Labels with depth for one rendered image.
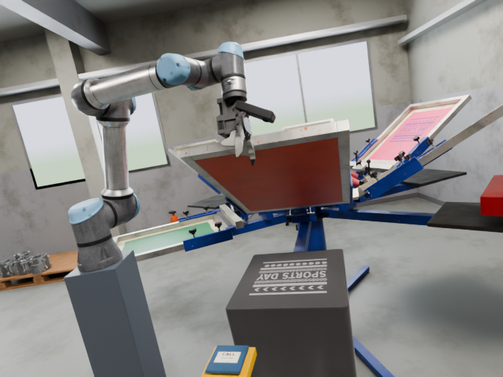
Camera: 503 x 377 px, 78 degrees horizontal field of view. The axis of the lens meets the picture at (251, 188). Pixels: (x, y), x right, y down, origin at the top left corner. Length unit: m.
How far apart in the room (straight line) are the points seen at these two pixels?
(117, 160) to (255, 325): 0.79
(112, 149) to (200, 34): 4.26
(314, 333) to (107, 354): 0.75
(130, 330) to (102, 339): 0.11
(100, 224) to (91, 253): 0.10
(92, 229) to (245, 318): 0.63
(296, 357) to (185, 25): 4.90
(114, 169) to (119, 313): 0.51
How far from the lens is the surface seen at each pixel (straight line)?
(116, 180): 1.27
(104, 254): 1.24
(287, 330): 1.22
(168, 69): 0.88
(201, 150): 1.11
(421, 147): 2.57
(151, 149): 5.33
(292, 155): 1.12
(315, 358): 1.29
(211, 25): 5.38
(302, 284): 1.30
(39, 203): 6.28
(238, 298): 1.28
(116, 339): 1.32
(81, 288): 1.26
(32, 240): 6.54
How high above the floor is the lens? 1.58
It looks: 10 degrees down
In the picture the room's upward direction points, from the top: 10 degrees counter-clockwise
